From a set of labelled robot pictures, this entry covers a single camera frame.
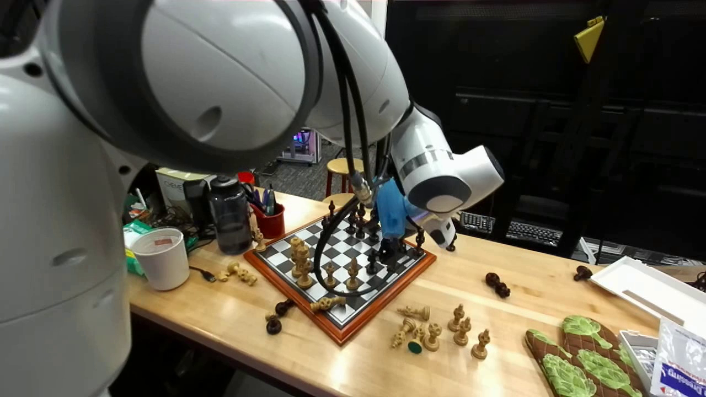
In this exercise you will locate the red pen cup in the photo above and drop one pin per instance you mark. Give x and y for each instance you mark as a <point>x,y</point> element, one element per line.
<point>269,222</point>

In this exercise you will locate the chess piece with green felt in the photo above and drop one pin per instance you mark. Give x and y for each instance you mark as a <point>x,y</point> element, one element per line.
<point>416,346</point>

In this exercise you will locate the black keyboard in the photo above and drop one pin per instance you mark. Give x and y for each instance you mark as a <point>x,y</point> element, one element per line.
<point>531,231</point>

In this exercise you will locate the white and green box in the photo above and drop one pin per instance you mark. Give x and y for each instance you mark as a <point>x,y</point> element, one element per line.
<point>177,190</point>

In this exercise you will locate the black marker pen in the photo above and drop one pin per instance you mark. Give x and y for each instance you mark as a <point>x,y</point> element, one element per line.
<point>269,198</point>

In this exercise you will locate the large black cabinet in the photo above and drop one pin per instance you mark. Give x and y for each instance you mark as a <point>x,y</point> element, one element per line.
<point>588,146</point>

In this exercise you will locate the green wipes packet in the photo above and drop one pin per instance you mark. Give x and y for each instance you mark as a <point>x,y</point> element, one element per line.
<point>136,234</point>

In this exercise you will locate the wooden framed chessboard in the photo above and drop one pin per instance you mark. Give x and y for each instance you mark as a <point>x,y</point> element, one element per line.
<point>365,305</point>

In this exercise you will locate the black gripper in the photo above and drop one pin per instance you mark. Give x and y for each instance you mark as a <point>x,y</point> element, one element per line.
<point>398,245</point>

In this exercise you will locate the clear plastic container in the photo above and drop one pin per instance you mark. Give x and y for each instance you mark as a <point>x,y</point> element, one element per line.
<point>641,352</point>

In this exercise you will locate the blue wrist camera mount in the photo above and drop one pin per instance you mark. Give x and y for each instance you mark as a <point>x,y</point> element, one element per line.
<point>391,205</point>

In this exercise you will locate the brown green oven mitt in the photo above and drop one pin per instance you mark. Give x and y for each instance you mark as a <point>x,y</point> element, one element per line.
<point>599,349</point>
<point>566,371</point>

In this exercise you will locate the yellow triangular sign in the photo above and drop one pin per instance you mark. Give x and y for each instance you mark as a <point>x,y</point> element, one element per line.
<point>590,35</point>

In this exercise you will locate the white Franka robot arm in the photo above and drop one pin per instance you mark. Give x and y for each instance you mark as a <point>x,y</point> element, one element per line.
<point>184,111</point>

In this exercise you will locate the blue pen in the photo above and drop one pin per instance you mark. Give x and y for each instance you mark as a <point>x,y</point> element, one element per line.
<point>256,197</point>

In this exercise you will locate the light wooden chess piece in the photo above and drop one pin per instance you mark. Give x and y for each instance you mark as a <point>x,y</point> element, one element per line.
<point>416,313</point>
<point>482,346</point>
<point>353,275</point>
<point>434,338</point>
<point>242,274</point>
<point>457,320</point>
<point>326,302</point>
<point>306,277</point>
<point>465,333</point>
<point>340,298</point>
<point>259,242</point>
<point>304,259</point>
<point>332,277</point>
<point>402,335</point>
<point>296,245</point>

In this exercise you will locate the lit computer case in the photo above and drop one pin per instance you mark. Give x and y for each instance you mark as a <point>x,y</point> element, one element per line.
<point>300,141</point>

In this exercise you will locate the small red lid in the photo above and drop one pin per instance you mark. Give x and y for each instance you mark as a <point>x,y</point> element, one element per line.
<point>247,177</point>

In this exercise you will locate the clear bag with blue print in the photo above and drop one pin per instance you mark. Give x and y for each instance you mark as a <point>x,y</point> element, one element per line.
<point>681,360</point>

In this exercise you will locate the white foam tray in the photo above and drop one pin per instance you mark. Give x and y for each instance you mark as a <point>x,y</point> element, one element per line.
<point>651,288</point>

